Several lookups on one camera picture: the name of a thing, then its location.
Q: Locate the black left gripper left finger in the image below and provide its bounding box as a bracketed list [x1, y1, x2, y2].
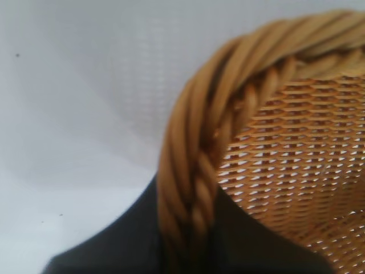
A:
[42, 173, 172, 274]

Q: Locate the brown woven wicker basket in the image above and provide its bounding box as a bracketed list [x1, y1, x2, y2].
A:
[156, 8, 365, 274]

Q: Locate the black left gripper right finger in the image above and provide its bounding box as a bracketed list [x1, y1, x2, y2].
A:
[210, 189, 335, 274]

